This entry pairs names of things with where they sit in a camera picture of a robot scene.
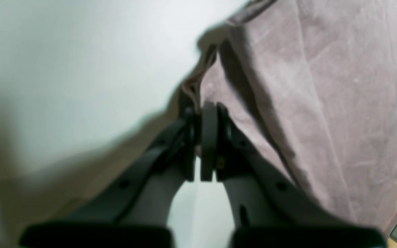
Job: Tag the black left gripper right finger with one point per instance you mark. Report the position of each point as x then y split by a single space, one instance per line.
268 210

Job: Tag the mauve grey t-shirt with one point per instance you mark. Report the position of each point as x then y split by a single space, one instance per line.
313 85

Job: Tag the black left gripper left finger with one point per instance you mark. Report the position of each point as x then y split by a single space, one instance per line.
132 211

